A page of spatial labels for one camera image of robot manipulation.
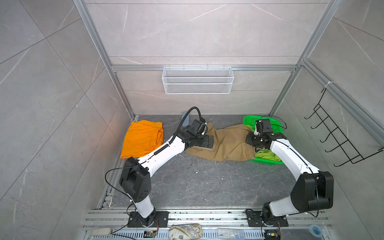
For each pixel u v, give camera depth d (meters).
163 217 0.73
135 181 0.44
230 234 0.69
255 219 0.73
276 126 0.69
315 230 0.71
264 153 0.90
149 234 0.70
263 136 0.62
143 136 1.04
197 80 1.01
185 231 0.67
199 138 0.68
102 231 0.67
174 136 0.56
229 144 0.93
